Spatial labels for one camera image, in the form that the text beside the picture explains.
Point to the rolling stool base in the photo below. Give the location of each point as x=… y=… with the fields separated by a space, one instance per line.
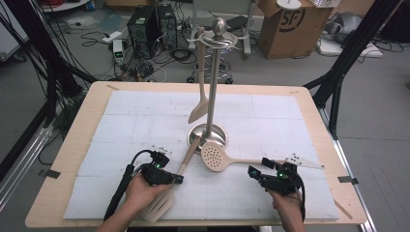
x=222 y=72

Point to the beige slotted turner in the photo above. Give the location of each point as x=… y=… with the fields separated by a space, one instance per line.
x=190 y=158

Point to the black frame strut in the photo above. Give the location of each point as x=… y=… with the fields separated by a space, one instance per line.
x=348 y=58
x=48 y=58

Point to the person's right hand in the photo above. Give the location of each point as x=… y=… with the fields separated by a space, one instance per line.
x=288 y=208

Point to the white power strip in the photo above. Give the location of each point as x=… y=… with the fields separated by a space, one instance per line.
x=112 y=36

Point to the beige solid spatula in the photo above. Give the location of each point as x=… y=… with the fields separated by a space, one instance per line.
x=201 y=80

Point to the grey bag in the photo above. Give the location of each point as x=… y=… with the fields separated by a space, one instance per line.
x=346 y=25

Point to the white foam mat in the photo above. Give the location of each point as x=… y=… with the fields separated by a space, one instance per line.
x=257 y=122

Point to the black computer tower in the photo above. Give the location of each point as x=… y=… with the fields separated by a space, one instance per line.
x=146 y=29

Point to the grey tape piece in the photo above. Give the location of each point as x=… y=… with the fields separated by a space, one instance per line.
x=348 y=179
x=52 y=174

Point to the beige skimmer spoon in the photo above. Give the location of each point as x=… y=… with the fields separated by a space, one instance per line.
x=214 y=158

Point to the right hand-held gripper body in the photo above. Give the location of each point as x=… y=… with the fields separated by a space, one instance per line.
x=283 y=182

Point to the small white device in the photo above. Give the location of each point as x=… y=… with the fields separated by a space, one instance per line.
x=118 y=51

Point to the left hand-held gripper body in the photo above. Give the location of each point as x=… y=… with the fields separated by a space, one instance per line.
x=156 y=175

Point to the person's left hand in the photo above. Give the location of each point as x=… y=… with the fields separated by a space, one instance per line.
x=141 y=196

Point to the aluminium rail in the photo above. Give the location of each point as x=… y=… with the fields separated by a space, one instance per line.
x=22 y=164
x=351 y=180

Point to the large printed cardboard box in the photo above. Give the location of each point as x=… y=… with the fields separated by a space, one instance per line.
x=290 y=32

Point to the metal utensil rack stand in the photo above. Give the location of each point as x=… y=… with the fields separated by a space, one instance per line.
x=211 y=96

